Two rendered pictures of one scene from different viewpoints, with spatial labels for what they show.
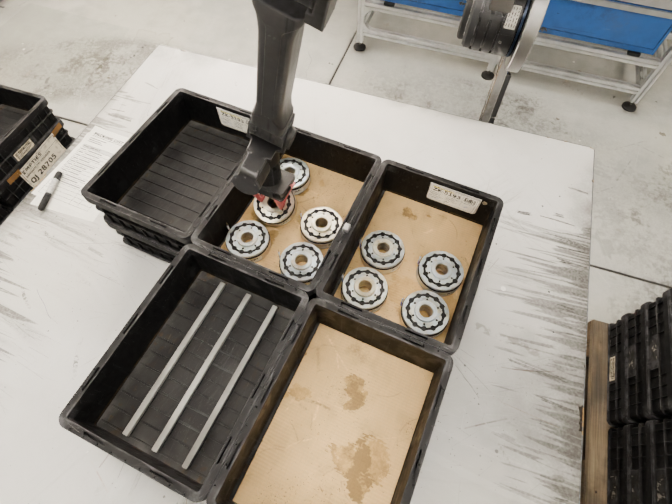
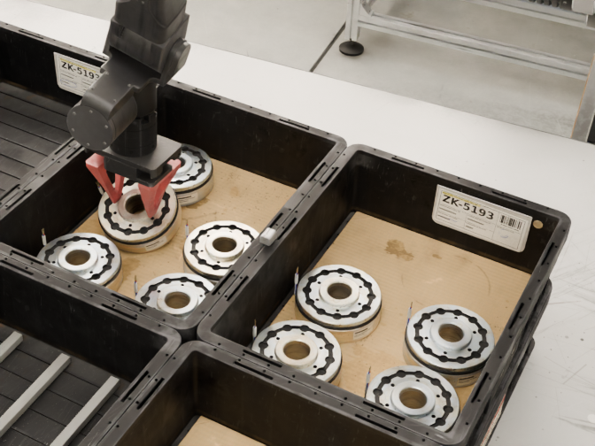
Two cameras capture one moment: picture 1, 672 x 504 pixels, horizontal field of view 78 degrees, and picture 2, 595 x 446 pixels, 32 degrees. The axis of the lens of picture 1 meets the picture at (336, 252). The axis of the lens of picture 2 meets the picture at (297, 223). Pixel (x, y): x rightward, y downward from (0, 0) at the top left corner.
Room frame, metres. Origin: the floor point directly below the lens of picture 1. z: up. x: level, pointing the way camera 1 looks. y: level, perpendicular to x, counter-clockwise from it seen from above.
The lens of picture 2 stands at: (-0.40, -0.09, 1.72)
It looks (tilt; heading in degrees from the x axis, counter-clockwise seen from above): 41 degrees down; 2
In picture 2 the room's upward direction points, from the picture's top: 3 degrees clockwise
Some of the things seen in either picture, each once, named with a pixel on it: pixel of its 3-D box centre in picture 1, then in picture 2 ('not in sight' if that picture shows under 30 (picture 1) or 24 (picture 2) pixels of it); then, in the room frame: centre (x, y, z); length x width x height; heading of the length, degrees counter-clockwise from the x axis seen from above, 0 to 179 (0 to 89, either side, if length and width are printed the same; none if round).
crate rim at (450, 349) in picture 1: (414, 246); (396, 278); (0.45, -0.17, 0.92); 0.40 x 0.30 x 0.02; 157
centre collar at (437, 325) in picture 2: (441, 269); (451, 334); (0.43, -0.24, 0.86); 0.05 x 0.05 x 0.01
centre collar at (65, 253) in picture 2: (247, 237); (77, 258); (0.50, 0.21, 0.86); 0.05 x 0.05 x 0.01
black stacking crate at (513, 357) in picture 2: (410, 257); (390, 310); (0.45, -0.17, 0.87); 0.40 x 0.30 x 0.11; 157
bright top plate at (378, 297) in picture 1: (364, 287); (296, 354); (0.38, -0.07, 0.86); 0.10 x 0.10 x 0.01
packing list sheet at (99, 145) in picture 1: (90, 170); not in sight; (0.82, 0.76, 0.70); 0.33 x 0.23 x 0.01; 162
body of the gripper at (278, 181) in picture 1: (267, 171); (133, 130); (0.59, 0.15, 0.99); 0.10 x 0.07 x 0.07; 67
